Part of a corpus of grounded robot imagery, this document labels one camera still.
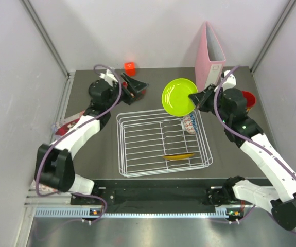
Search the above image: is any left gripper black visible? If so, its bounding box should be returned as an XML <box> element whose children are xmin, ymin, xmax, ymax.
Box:
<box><xmin>105</xmin><ymin>73</ymin><xmax>149</xmax><ymax>110</ymax></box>

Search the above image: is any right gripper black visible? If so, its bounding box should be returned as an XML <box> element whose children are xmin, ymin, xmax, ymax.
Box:
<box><xmin>190</xmin><ymin>84</ymin><xmax>230</xmax><ymax>125</ymax></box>

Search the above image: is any red floral plate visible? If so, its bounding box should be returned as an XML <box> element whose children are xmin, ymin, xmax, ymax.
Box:
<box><xmin>122</xmin><ymin>82</ymin><xmax>146</xmax><ymax>104</ymax></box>

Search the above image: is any green plate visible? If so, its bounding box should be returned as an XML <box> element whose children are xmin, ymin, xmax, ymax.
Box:
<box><xmin>162</xmin><ymin>78</ymin><xmax>198</xmax><ymax>117</ymax></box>

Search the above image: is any red cup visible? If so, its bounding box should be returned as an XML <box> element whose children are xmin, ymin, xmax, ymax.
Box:
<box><xmin>242</xmin><ymin>91</ymin><xmax>256</xmax><ymax>112</ymax></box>

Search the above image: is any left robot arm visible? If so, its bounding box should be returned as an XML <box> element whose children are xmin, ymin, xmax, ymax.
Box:
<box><xmin>34</xmin><ymin>70</ymin><xmax>148</xmax><ymax>204</ymax></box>

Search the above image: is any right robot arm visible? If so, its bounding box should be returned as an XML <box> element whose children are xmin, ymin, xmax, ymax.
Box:
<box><xmin>189</xmin><ymin>85</ymin><xmax>296</xmax><ymax>231</ymax></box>

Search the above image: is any orange cube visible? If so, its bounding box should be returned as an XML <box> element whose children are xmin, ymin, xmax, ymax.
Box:
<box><xmin>124</xmin><ymin>62</ymin><xmax>136</xmax><ymax>77</ymax></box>

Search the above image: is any red blue patterned bowl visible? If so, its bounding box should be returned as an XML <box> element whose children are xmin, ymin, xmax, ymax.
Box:
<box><xmin>181</xmin><ymin>113</ymin><xmax>198</xmax><ymax>134</ymax></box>

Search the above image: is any yellow plate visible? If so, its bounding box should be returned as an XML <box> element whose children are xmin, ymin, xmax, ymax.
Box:
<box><xmin>162</xmin><ymin>153</ymin><xmax>195</xmax><ymax>161</ymax></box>

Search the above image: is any red illustrated card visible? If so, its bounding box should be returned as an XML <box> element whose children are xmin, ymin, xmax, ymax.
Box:
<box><xmin>51</xmin><ymin>111</ymin><xmax>84</xmax><ymax>140</ymax></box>

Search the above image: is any floral patterned cloth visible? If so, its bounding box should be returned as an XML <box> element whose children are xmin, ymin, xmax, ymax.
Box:
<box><xmin>30</xmin><ymin>180</ymin><xmax>57</xmax><ymax>193</ymax></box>

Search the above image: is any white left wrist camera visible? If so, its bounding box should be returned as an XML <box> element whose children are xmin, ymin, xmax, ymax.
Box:
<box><xmin>99</xmin><ymin>69</ymin><xmax>118</xmax><ymax>86</ymax></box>

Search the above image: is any pink ring binder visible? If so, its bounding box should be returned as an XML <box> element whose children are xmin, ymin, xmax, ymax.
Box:
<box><xmin>195</xmin><ymin>21</ymin><xmax>226</xmax><ymax>91</ymax></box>

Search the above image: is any white wire dish rack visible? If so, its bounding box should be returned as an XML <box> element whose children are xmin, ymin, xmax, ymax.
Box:
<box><xmin>116</xmin><ymin>109</ymin><xmax>213</xmax><ymax>178</ymax></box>

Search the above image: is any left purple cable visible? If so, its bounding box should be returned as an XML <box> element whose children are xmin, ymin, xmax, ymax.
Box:
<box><xmin>34</xmin><ymin>64</ymin><xmax>123</xmax><ymax>198</ymax></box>

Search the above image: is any purple cable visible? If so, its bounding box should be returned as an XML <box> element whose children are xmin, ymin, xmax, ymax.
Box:
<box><xmin>214</xmin><ymin>64</ymin><xmax>296</xmax><ymax>237</ymax></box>
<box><xmin>34</xmin><ymin>64</ymin><xmax>123</xmax><ymax>198</ymax></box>

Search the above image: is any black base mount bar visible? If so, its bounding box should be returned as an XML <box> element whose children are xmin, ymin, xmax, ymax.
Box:
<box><xmin>70</xmin><ymin>180</ymin><xmax>267</xmax><ymax>208</ymax></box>

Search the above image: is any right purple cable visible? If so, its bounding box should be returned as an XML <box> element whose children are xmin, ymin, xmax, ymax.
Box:
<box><xmin>214</xmin><ymin>64</ymin><xmax>296</xmax><ymax>237</ymax></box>

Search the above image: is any grey slotted cable duct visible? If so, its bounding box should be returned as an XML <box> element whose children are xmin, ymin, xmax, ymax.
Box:
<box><xmin>34</xmin><ymin>204</ymin><xmax>246</xmax><ymax>219</ymax></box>

